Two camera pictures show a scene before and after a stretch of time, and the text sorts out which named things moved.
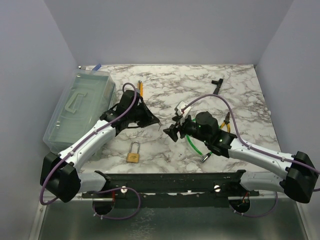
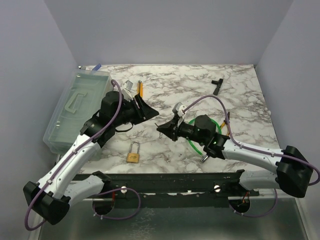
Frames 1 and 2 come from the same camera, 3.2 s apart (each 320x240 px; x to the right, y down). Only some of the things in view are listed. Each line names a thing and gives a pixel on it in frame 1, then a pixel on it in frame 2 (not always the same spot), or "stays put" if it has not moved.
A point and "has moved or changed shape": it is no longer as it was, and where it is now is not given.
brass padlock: [133, 157] stays put
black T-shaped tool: [219, 84] stays put
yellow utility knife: [140, 87] stays put
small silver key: [161, 125] has moved or changed shape
